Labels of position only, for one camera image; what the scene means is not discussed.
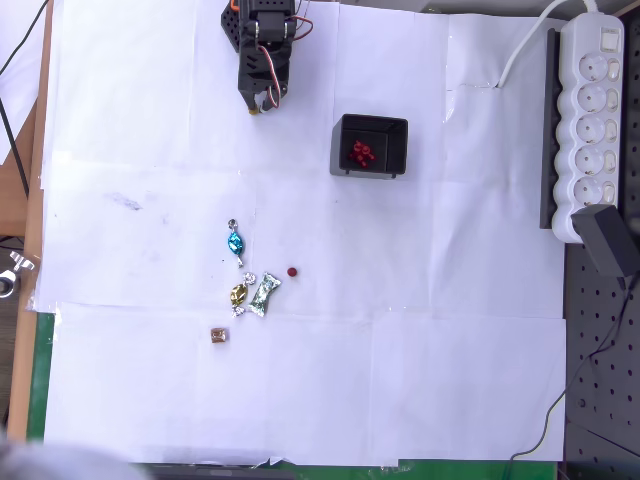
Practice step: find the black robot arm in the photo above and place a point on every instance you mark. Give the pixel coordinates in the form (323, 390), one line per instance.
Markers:
(265, 25)

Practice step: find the black square bin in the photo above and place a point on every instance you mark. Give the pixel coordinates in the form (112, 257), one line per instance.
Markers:
(395, 145)

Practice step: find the blue wrapped candy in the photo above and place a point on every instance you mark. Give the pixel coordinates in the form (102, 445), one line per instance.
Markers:
(236, 243)

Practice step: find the green silver candy packet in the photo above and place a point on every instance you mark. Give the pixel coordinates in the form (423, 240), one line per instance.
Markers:
(262, 295)

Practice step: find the gold wrapped candy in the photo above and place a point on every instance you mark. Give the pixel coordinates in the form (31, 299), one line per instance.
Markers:
(239, 295)

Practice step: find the brown caramel candy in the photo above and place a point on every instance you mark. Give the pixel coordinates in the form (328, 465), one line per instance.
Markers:
(219, 336)

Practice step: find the white paper cover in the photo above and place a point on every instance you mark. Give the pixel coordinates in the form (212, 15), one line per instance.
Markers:
(400, 350)

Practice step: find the metal clamp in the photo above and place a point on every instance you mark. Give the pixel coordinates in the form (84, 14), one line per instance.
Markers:
(17, 267)

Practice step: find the white power strip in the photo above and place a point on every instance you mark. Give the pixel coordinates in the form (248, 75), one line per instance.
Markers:
(590, 125)

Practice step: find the green cutting mat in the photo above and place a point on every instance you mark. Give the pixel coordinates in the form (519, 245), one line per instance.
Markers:
(40, 375)

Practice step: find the black power adapter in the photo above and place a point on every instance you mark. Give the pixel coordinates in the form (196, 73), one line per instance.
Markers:
(602, 240)

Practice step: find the black pegboard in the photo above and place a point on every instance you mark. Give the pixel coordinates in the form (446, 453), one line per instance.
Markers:
(605, 410)

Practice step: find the dark shelf rail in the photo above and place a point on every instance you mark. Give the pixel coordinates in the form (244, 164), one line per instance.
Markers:
(549, 150)

